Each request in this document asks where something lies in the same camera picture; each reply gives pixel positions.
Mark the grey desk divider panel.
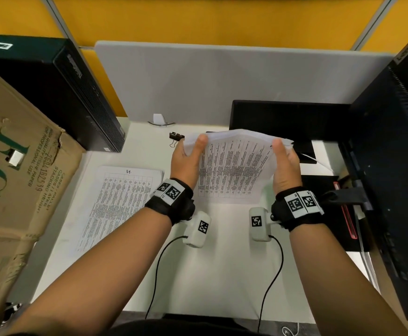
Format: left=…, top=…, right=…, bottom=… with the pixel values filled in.
left=94, top=40, right=395, bottom=127

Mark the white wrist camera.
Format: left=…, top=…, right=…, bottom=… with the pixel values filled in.
left=182, top=210, right=211, bottom=249
left=248, top=207, right=281, bottom=243

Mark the black white patterned bag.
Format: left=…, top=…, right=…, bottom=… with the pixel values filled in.
left=0, top=302, right=24, bottom=328

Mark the person's right forearm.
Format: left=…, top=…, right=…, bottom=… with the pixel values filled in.
left=289, top=224, right=408, bottom=336

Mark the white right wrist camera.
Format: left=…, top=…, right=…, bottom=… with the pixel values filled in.
left=248, top=207, right=281, bottom=243

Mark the black right camera cable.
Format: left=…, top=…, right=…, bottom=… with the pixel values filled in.
left=257, top=235, right=284, bottom=333

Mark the brown cardboard box green print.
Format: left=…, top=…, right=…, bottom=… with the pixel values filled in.
left=0, top=59, right=87, bottom=336

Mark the black left wristband with markers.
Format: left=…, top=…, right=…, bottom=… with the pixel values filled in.
left=145, top=178, right=196, bottom=226

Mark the black wristband with markers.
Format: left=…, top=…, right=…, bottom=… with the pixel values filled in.
left=271, top=187, right=325, bottom=232
left=145, top=178, right=196, bottom=226

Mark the red pen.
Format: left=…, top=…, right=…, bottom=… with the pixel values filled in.
left=333, top=182, right=358, bottom=240

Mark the black monitor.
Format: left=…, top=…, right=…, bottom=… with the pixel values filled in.
left=340, top=22, right=408, bottom=326

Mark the plain brown carton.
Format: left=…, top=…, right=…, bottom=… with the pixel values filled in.
left=365, top=241, right=408, bottom=336

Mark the person's left hand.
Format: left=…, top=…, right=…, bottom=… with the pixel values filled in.
left=170, top=133, right=209, bottom=189

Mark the person's right hand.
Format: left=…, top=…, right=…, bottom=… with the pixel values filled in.
left=271, top=138, right=303, bottom=196

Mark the person's black shirt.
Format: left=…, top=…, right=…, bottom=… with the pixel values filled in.
left=109, top=313, right=271, bottom=336

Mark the black right wristband with markers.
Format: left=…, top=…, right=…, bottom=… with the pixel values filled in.
left=271, top=187, right=325, bottom=232

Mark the black computer tower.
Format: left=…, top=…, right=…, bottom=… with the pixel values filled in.
left=0, top=34, right=127, bottom=154

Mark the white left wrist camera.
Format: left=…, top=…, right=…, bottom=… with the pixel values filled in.
left=182, top=210, right=211, bottom=249

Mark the separate stack of printed sheets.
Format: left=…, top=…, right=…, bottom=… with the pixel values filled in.
left=76, top=166, right=164, bottom=256

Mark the thick bundle of printed papers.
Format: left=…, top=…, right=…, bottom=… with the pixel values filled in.
left=182, top=128, right=294, bottom=205

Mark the person's left forearm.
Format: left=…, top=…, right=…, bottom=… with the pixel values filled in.
left=6, top=208, right=172, bottom=336

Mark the black camera cable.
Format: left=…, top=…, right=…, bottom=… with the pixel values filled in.
left=257, top=235, right=284, bottom=333
left=145, top=235, right=189, bottom=321

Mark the black folder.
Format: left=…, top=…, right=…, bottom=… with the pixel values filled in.
left=302, top=175, right=371, bottom=252

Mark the black monitor base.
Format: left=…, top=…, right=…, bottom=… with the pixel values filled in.
left=229, top=99, right=353, bottom=144

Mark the black left camera cable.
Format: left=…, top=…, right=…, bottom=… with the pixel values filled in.
left=145, top=235, right=189, bottom=321

